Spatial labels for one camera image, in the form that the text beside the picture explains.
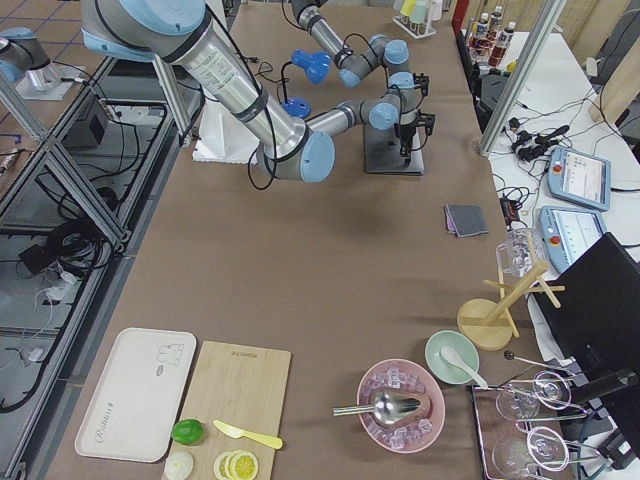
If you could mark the black glass tray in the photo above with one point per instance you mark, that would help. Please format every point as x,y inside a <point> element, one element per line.
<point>520,437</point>

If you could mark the pink bowl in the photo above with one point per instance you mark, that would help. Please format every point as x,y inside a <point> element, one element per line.
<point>409,377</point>

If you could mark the lemon slices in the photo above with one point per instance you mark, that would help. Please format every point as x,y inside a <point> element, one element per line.
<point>236,465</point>

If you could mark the green lime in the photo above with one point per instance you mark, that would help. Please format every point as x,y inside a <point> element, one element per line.
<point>187,432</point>

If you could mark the black monitor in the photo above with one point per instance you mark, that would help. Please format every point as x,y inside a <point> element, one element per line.
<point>597,322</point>

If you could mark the cream plastic tray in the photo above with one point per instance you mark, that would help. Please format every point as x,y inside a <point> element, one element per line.
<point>137,397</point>

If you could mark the grey laptop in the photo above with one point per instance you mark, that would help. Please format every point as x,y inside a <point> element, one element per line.
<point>382,153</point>

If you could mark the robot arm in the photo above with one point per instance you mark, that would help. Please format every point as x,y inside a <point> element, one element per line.
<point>353,68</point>
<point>188,34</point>

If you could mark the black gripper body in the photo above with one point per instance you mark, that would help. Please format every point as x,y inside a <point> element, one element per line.
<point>404,133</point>

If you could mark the white ceramic spoon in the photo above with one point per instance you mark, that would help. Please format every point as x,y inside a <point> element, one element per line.
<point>450,355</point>

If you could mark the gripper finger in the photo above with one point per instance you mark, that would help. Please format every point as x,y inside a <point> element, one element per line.
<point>406,152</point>

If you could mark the metal ice scoop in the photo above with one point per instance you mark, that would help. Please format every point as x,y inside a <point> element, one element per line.
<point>389,408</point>

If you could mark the blue tablet pendant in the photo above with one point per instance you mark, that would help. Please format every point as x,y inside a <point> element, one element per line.
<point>580,178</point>
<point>568,233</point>

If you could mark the wooden stand with round base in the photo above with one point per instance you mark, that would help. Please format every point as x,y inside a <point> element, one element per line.
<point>488,324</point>

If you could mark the clear glass mug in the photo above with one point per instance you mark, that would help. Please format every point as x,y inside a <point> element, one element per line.
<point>520,251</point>

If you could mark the aluminium frame post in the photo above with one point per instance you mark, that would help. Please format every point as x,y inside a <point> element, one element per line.
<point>529,54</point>

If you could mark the yellow plastic knife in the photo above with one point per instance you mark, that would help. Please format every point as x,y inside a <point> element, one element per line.
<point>235,432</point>

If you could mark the white cup rack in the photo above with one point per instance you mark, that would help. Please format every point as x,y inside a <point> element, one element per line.
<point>416,17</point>

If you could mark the half onion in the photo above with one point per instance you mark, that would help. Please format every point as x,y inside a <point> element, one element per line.
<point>178,466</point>

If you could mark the grey folded cloth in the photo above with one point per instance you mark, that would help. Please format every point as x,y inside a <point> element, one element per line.
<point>465,220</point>

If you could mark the green bowl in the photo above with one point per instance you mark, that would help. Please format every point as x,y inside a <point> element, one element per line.
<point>442,369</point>

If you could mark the wooden cutting board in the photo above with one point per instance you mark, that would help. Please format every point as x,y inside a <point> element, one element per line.
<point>240,385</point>

